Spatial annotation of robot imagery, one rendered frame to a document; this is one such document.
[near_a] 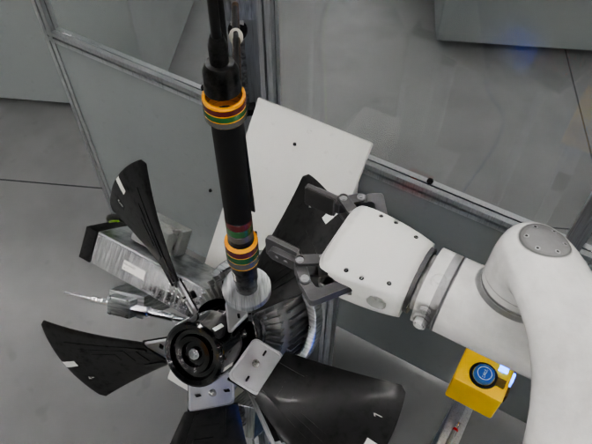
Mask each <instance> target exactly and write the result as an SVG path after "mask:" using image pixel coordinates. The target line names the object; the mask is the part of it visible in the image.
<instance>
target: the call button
mask: <svg viewBox="0 0 592 444"><path fill-rule="evenodd" d="M473 376H474V379H475V380H476V381H477V382H478V383H480V384H482V385H489V384H491V383H492V382H493V380H494V378H495V373H494V370H493V369H492V368H491V367H490V366H488V365H485V364H480V365H478V366H476V368H475V369H474V372H473Z"/></svg>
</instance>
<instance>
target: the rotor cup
mask: <svg viewBox="0 0 592 444"><path fill-rule="evenodd" d="M198 309H199V311H198V312H197V314H195V315H193V316H191V317H189V318H188V319H186V320H184V321H182V322H179V323H178V324H176V325H175V326H174V327H173V328H172V329H171V330H170V332H169V333H168V335H167V337H166V342H165V356H166V362H167V364H168V366H169V368H170V370H171V371H172V373H173V374H174V375H175V377H176V378H178V379H179V380H180V381H181V382H183V383H185V384H187V385H189V386H191V387H196V388H201V387H206V386H209V385H211V384H212V383H214V382H215V381H217V380H218V379H220V378H221V377H222V376H224V375H225V374H227V373H228V372H230V371H231V370H232V369H233V367H234V365H235V364H236V362H237V361H238V360H239V358H240V357H241V355H242V353H243V352H244V351H245V350H246V349H247V347H248V345H249V344H250V342H251V341H252V340H254V339H259V340H261V341H262V340H263V335H262V330H261V326H260V323H259V321H258V320H257V318H256V316H255V314H253V320H252V321H250V320H248V322H247V323H246V324H245V325H244V327H243V328H242V329H241V330H240V332H239V333H238V334H237V336H236V337H234V336H233V332H231V333H230V332H228V329H227V321H226V301H225V299H222V297H217V298H214V299H212V300H209V301H207V302H205V303H204V304H203V305H202V306H200V307H199V308H198ZM220 323H222V324H223V325H224V327H222V328H221V329H218V330H217V331H214V330H213V328H214V327H216V326H218V325H219V324H220ZM192 348H194V349H196V350H197V351H198V353H199V358H198V359H197V360H193V359H191V358H190V357H189V350H190V349H192ZM232 362H233V365H232V366H230V367H229V368H228V369H226V370H225V371H224V368H225V367H226V366H228V365H230V364H231V363H232ZM223 371H224V372H223Z"/></svg>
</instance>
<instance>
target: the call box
mask: <svg viewBox="0 0 592 444"><path fill-rule="evenodd" d="M480 364H485V365H488V366H490V367H491V368H492V369H493V370H494V373H495V378H494V380H493V382H492V383H491V384H489V385H482V384H480V383H478V382H477V381H476V380H475V379H474V376H473V372H474V369H475V368H476V366H478V365H480ZM499 368H500V364H498V363H496V362H494V361H492V360H490V359H488V358H486V357H484V356H482V355H480V354H478V353H476V352H474V351H472V350H470V349H468V348H466V349H465V351H464V353H463V355H462V358H461V360H460V362H459V364H458V366H457V368H456V370H455V373H454V375H453V377H452V379H451V382H450V383H449V385H448V388H447V391H446V396H448V397H450V398H452V399H454V400H456V401H457V402H459V403H462V404H463V405H465V406H467V407H469V408H471V409H472V410H474V411H477V412H479V413H481V414H482V415H484V416H486V417H488V418H491V417H492V415H493V414H494V413H495V411H496V410H497V409H498V408H499V407H500V405H501V403H502V402H503V399H504V397H505V394H506V392H507V389H508V386H509V384H510V381H511V380H512V377H513V374H514V371H512V370H510V369H509V371H508V373H507V374H504V373H502V372H501V371H499ZM498 377H500V378H501V379H503V380H505V381H507V383H506V386H505V387H504V389H502V388H499V387H497V386H495V382H496V380H497V378H498Z"/></svg>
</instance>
